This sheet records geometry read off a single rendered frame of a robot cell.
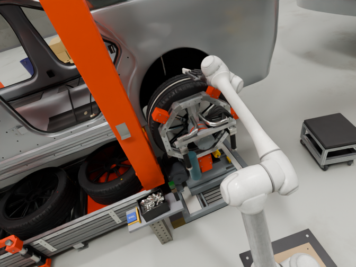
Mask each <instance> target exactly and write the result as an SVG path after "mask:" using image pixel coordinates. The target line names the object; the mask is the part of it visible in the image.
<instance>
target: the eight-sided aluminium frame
mask: <svg viewBox="0 0 356 267"><path fill-rule="evenodd" d="M203 101H208V102H210V103H212V104H214V105H221V106H223V107H224V108H225V109H226V110H227V111H228V112H229V113H230V114H231V112H230V110H231V108H230V105H229V104H228V103H227V102H225V101H224V100H221V99H219V98H218V99H214V98H212V97H210V95H209V94H208V93H207V92H205V91H202V92H199V93H197V94H194V95H191V96H189V97H186V98H184V99H181V100H178V101H176V102H173V104H172V105H171V107H170V109H169V111H168V114H169V116H170V117H169V118H168V120H167V122H166V124H163V123H161V125H159V128H158V131H159V134H160V136H161V138H162V141H163V143H164V146H165V149H166V152H167V154H168V155H170V156H174V157H178V158H182V159H184V158H183V155H181V153H180V151H179V149H176V148H172V147H171V146H170V143H169V140H168V138H167V135H166V132H167V130H168V129H169V127H170V125H171V124H172V122H173V120H174V119H175V117H176V115H177V114H178V112H179V111H180V110H182V109H185V108H187V107H189V106H192V105H195V104H197V103H200V102H203ZM222 115H223V119H225V118H227V117H226V116H225V115H224V113H222ZM227 136H228V132H227V131H226V130H225V129H223V130H221V131H219V133H218V134H217V136H216V137H215V142H214V144H213V145H212V146H211V147H210V148H209V149H206V150H201V149H196V150H194V151H193V152H196V154H197V158H199V157H202V156H204V155H207V154H210V153H212V152H214V151H216V150H217V149H218V147H219V146H220V145H221V143H222V142H223V141H224V140H225V138H226V137H227Z"/></svg>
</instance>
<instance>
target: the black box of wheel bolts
mask: <svg viewBox="0 0 356 267"><path fill-rule="evenodd" d="M136 201H137V204H138V208H139V211H140V214H141V216H142V217H143V218H144V220H145V222H149V221H151V220H153V219H154V218H156V217H158V216H160V215H162V214H164V213H166V212H168V211H170V208H169V206H168V203H167V201H166V199H165V197H164V194H163V192H162V190H161V188H159V189H157V190H155V191H153V192H151V193H149V194H147V195H145V196H143V197H141V198H139V199H137V200H136Z"/></svg>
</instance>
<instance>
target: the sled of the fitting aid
mask: <svg viewBox="0 0 356 267"><path fill-rule="evenodd" d="M218 150H219V152H220V153H221V155H220V160H221V162H222V164H223V165H224V167H225V168H226V170H227V173H225V174H222V175H220V176H218V177H215V178H213V179H211V180H208V181H206V182H203V183H201V184H199V185H196V186H194V187H192V188H189V190H190V192H191V194H192V196H194V195H196V194H199V193H201V192H203V191H206V190H208V189H211V188H213V187H215V186H217V185H220V184H221V183H222V181H223V180H224V179H225V178H226V177H227V176H229V175H230V174H232V173H234V172H236V171H238V170H237V168H236V167H235V165H234V164H233V163H232V162H231V160H230V159H229V157H228V156H227V155H226V154H225V152H224V151H223V150H222V148H221V149H218Z"/></svg>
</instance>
